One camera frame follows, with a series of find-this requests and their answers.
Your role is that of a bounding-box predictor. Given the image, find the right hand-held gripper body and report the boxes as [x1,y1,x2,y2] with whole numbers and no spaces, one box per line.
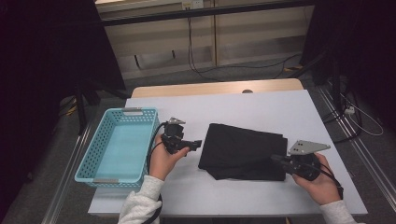
[281,139,332,182]

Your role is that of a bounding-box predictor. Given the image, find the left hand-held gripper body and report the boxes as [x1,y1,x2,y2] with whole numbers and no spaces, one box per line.
[161,117,189,155]

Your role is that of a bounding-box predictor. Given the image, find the black shorts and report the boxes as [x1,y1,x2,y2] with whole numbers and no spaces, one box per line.
[197,122,289,182]

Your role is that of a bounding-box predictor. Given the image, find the blue perforated plastic basket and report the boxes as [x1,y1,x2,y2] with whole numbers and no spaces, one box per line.
[74,106,161,189]

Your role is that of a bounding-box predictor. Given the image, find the person's left hand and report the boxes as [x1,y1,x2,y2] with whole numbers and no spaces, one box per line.
[148,133,191,181]

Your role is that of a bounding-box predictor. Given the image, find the person's right hand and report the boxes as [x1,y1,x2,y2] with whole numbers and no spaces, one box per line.
[291,152,342,206]

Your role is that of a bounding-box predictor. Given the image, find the black tripod stand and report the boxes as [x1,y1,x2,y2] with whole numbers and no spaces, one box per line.
[74,78,132,136]
[286,50,344,108]

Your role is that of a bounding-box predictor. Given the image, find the beige wooden cabinet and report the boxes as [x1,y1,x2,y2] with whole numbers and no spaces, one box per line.
[94,0,316,80]

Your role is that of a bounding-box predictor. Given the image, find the black curtain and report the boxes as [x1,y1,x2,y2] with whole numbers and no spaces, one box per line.
[0,0,127,218]
[300,0,396,132]

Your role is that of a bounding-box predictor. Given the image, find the left hand-held gripper black cable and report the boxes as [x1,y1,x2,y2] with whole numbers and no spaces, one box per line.
[145,121,169,224]

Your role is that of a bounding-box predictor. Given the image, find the hand-held gripper black cable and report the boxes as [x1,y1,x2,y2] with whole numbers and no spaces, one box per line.
[145,121,169,224]
[311,161,345,200]

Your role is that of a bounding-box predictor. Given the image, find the right hand-held gripper black cable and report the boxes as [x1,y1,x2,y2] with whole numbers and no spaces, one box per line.
[311,161,345,200]

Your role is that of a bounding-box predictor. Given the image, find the metal floor rail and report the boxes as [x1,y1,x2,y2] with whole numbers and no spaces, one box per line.
[317,85,396,203]
[41,124,92,224]

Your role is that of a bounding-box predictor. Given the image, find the black floor cable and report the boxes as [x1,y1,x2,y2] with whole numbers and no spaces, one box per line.
[321,90,363,144]

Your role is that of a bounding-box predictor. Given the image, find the white floor cable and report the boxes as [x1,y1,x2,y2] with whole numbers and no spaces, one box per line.
[339,92,385,137]

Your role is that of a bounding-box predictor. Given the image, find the black power cable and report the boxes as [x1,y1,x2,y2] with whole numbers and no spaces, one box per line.
[186,7,303,82]

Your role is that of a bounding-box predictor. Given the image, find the white wall socket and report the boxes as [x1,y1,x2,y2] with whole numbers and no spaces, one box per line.
[181,0,205,9]

